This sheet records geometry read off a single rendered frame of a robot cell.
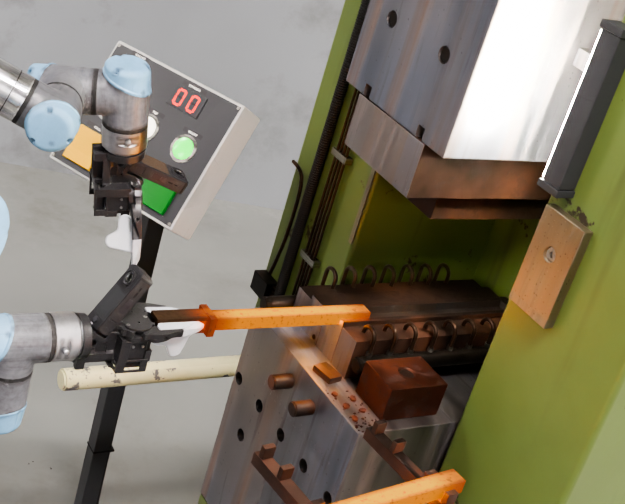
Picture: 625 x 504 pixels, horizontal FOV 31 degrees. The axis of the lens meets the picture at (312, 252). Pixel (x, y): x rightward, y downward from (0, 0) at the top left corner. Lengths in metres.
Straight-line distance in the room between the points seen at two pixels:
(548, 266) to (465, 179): 0.22
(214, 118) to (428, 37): 0.58
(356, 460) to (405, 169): 0.48
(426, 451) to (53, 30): 2.80
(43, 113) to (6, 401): 0.43
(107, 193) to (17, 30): 2.52
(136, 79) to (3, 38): 2.62
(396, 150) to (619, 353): 0.48
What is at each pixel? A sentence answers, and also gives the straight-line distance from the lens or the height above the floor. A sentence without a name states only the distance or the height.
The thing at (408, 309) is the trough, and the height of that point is 0.99.
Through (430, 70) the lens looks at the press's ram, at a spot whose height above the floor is 1.47.
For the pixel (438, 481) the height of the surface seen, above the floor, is 1.01.
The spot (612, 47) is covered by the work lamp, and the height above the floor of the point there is 1.61.
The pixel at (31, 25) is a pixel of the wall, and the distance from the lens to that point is 4.41.
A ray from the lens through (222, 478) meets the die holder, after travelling 2.28.
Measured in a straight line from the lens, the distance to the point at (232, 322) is 1.88.
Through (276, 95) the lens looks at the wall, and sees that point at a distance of 4.55.
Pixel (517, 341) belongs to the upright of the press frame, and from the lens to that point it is 1.85.
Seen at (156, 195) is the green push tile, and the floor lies 1.00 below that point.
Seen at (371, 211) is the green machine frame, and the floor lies 1.10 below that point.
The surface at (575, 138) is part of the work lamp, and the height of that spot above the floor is 1.47.
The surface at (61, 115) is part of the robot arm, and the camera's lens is 1.71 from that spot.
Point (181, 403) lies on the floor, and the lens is 3.42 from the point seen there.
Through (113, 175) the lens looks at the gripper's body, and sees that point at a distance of 1.94.
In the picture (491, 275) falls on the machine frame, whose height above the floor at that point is 0.98.
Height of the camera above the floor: 1.95
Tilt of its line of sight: 26 degrees down
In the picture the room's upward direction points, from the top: 17 degrees clockwise
